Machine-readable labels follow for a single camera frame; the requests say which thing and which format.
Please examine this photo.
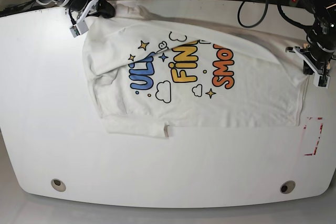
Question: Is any white printed T-shirt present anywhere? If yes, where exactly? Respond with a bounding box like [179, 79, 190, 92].
[82, 4, 307, 137]

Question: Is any black tripod stand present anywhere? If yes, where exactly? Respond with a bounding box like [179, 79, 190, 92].
[1, 0, 36, 17]

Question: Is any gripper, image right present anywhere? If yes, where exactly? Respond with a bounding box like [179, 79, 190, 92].
[302, 41, 335, 75]

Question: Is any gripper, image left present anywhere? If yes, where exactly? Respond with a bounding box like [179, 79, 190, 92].
[61, 0, 116, 18]

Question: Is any table cable grommet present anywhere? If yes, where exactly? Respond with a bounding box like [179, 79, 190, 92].
[280, 180, 296, 194]
[51, 179, 66, 192]

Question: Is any right table cable grommet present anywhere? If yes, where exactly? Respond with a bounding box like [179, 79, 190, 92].
[280, 180, 296, 194]

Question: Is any red tape rectangle marking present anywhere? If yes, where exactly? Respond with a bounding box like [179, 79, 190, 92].
[301, 117, 324, 156]

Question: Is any left table cable grommet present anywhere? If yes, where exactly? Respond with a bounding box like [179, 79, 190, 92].
[51, 179, 66, 192]

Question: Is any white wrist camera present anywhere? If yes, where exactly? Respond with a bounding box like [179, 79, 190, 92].
[68, 0, 100, 38]
[285, 47, 330, 89]

